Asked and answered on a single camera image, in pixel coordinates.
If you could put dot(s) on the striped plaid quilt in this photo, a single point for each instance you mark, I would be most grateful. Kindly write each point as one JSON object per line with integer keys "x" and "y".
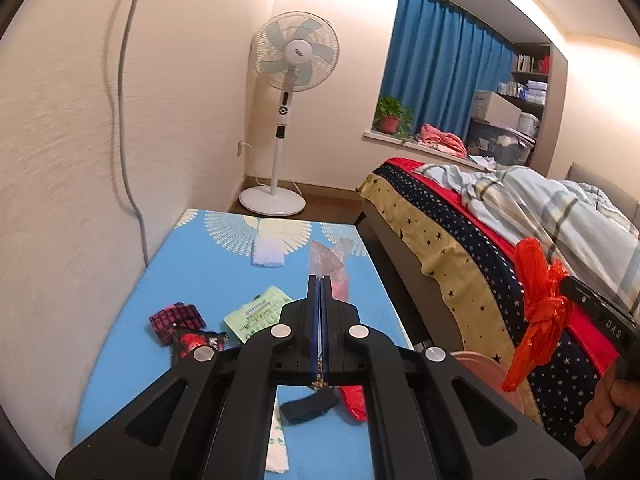
{"x": 540, "y": 205}

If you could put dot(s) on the pink black checkered packet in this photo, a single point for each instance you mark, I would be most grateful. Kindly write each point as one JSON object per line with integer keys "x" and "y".
{"x": 177, "y": 322}

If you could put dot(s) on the black red snack packet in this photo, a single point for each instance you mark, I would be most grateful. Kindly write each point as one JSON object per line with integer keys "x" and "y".
{"x": 190, "y": 342}

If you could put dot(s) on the clear storage bin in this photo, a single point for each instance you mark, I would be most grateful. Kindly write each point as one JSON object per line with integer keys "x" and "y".
{"x": 500, "y": 145}

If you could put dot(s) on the black strip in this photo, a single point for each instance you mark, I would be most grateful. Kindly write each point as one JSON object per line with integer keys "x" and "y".
{"x": 305, "y": 407}

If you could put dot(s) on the clear plastic wrapper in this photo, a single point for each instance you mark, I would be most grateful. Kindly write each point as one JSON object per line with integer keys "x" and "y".
{"x": 327, "y": 260}

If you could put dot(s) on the grey headboard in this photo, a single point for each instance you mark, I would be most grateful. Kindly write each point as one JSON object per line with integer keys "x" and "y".
{"x": 605, "y": 185}

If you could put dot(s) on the white cardboard box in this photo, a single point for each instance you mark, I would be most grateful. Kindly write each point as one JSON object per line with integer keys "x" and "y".
{"x": 495, "y": 107}

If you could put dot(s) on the green white paper packet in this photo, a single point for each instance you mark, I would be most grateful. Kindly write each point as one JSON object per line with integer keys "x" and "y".
{"x": 255, "y": 315}

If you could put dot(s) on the white windowsill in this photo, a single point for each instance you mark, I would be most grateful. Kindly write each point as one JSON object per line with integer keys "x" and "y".
{"x": 425, "y": 147}

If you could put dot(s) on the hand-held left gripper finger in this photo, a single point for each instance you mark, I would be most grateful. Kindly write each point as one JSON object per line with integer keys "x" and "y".
{"x": 315, "y": 330}
{"x": 325, "y": 330}

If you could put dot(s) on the pink cloth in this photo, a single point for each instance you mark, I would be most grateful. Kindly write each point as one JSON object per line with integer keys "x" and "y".
{"x": 440, "y": 140}

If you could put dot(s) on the potted green plant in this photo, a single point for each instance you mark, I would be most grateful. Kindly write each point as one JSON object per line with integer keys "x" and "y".
{"x": 390, "y": 122}

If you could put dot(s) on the white lavender small towel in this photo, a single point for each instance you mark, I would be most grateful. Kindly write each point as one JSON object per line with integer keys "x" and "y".
{"x": 269, "y": 252}

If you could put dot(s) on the orange plastic bag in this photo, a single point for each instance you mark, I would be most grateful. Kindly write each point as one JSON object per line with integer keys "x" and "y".
{"x": 537, "y": 330}

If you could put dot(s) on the person's right hand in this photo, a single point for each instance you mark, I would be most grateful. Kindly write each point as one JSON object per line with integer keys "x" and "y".
{"x": 600, "y": 405}

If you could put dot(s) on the blue printed mat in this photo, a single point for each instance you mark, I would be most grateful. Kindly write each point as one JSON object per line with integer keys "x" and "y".
{"x": 215, "y": 270}

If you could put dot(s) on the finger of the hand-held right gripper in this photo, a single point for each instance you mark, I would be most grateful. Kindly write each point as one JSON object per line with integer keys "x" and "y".
{"x": 577, "y": 292}

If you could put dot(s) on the bed with star blanket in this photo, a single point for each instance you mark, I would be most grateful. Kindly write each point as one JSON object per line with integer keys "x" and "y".
{"x": 450, "y": 240}

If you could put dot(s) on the wooden bookshelf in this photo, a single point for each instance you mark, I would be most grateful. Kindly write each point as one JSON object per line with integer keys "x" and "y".
{"x": 530, "y": 77}

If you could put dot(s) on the white green printed wrapper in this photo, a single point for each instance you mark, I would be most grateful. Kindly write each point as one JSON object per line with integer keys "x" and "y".
{"x": 277, "y": 440}

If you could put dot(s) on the white standing fan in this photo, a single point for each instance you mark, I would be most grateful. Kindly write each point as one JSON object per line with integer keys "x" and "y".
{"x": 295, "y": 52}

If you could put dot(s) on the pink round bin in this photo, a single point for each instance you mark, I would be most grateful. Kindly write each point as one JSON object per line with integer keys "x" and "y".
{"x": 480, "y": 367}

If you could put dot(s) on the blue curtain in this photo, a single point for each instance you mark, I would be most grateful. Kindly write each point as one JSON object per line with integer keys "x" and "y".
{"x": 440, "y": 60}

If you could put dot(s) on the red wrapper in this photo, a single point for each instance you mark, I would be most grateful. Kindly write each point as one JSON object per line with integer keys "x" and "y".
{"x": 355, "y": 402}

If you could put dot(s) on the dark bed frame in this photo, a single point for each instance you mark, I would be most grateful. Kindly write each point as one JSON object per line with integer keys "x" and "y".
{"x": 395, "y": 265}

